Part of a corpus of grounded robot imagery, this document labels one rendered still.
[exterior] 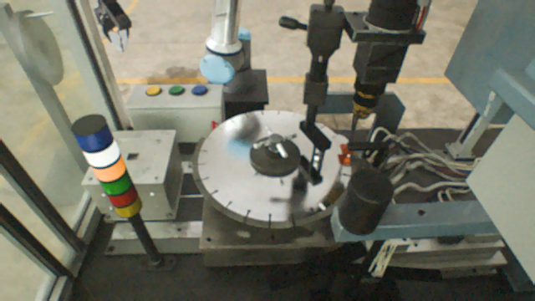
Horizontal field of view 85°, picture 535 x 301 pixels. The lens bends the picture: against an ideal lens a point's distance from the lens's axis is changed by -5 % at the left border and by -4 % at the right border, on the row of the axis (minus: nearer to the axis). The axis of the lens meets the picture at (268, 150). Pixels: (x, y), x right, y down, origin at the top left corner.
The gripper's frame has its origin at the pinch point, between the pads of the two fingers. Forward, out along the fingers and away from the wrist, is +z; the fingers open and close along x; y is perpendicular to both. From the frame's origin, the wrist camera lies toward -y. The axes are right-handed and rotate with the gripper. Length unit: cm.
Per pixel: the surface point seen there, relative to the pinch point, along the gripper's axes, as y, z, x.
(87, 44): -38.0, -20.7, 17.9
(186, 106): -43.6, 2.1, -0.5
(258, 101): -40, 17, -32
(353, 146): -90, -7, -14
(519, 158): -113, -37, 10
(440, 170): -104, 12, -45
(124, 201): -75, -10, 29
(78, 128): -73, -25, 29
